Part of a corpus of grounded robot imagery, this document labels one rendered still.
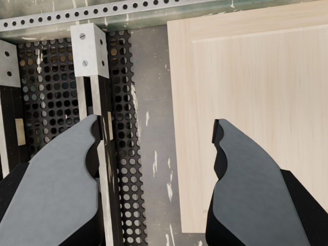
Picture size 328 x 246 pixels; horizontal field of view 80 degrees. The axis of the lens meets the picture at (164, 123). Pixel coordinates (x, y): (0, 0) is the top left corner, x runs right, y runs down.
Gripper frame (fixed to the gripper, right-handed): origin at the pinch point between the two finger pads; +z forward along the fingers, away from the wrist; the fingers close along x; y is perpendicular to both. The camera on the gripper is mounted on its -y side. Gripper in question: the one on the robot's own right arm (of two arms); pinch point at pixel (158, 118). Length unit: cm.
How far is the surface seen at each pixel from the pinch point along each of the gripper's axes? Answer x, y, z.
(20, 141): -40, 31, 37
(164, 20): 0.8, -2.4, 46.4
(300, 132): 35, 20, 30
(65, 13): -25, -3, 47
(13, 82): -42, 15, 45
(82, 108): -19.1, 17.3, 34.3
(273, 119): 28.8, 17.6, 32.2
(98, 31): -16.0, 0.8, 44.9
